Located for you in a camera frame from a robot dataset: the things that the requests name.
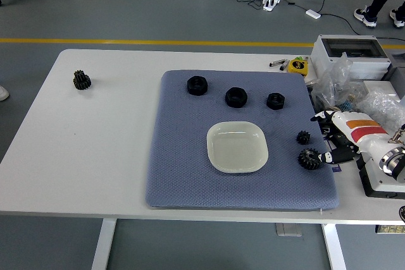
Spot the clear plastic parts bag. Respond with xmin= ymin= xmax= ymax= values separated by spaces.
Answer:
xmin=311 ymin=52 xmax=365 ymax=113

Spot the black floor cable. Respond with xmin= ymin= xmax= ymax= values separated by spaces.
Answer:
xmin=318 ymin=12 xmax=362 ymax=37

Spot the large black gear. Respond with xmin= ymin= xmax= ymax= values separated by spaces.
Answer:
xmin=297 ymin=148 xmax=323 ymax=171

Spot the large black hex nut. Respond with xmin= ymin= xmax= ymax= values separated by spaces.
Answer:
xmin=186 ymin=75 xmax=209 ymax=96

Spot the white square dish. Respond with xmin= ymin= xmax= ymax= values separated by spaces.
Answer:
xmin=206 ymin=121 xmax=269 ymax=175

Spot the white device with black base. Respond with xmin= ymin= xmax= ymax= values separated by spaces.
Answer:
xmin=356 ymin=151 xmax=405 ymax=199

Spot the grey metal case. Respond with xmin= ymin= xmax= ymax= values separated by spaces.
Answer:
xmin=381 ymin=52 xmax=405 ymax=83

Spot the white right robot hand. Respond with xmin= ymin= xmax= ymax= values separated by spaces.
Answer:
xmin=311 ymin=109 xmax=400 ymax=169

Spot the small black hex nut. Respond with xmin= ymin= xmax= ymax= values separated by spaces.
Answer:
xmin=266 ymin=92 xmax=286 ymax=110

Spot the medium black hex nut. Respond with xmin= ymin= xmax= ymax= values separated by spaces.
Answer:
xmin=225 ymin=87 xmax=247 ymax=108

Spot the white electrical enclosure box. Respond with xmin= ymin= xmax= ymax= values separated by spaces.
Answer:
xmin=309 ymin=35 xmax=393 ymax=80

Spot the yellow tape measure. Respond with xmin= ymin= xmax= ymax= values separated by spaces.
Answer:
xmin=287 ymin=57 xmax=309 ymax=77

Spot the small black gear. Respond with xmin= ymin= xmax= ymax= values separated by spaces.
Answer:
xmin=296 ymin=130 xmax=311 ymax=145

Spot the white table leg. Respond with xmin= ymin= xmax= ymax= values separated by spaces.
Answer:
xmin=321 ymin=223 xmax=347 ymax=270
xmin=91 ymin=218 xmax=117 ymax=270

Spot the white power strip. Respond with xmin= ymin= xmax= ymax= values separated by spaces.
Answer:
xmin=262 ymin=0 xmax=283 ymax=12

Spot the grey table control box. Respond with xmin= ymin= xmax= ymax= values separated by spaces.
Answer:
xmin=275 ymin=223 xmax=302 ymax=237

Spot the black stepped double gear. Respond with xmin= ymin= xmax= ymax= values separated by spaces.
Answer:
xmin=73 ymin=70 xmax=92 ymax=91

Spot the flat white box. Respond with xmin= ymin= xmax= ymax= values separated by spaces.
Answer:
xmin=362 ymin=80 xmax=400 ymax=100

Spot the blue-grey textured mat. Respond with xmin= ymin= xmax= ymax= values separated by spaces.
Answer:
xmin=144 ymin=70 xmax=340 ymax=210

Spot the bubble wrap bag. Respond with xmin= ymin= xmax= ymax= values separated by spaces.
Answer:
xmin=357 ymin=90 xmax=405 ymax=135

